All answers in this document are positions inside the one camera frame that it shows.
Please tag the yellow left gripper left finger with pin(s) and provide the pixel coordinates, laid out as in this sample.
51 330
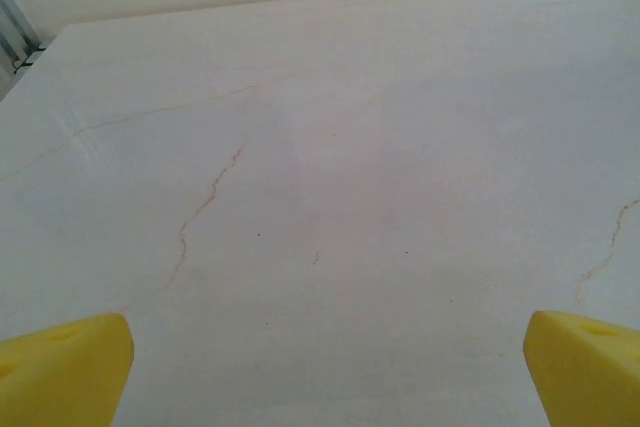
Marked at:
60 377

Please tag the aluminium frame post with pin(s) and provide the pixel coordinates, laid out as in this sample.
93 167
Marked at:
15 22

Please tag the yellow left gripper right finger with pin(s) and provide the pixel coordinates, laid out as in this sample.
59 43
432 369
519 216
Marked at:
590 377

